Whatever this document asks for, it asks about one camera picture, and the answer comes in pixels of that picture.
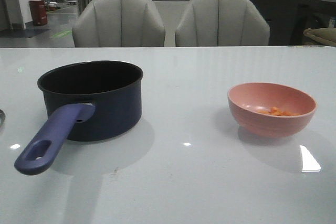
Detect pink plastic bowl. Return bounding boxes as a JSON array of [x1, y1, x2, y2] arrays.
[[227, 82, 317, 138]]

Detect orange ham slices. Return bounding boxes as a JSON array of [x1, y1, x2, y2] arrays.
[[258, 106, 300, 116]]

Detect glass pot lid blue knob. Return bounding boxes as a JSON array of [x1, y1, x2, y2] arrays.
[[0, 110, 6, 127]]

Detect right grey upholstered chair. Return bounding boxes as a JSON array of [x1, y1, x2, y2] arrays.
[[175, 0, 270, 47]]

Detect grey upholstered chair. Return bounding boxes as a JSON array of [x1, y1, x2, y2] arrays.
[[72, 0, 165, 47], [175, 0, 270, 47]]

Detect left grey upholstered chair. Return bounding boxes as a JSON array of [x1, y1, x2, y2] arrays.
[[72, 0, 165, 47]]

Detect dark kitchen counter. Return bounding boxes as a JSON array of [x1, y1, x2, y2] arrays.
[[199, 0, 336, 46]]

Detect red trash bin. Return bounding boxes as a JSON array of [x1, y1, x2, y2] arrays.
[[29, 0, 48, 26]]

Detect beige cushion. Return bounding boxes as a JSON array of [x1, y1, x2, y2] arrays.
[[303, 28, 335, 47]]

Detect blue saucepan with handle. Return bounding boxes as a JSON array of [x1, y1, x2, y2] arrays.
[[14, 60, 143, 175]]

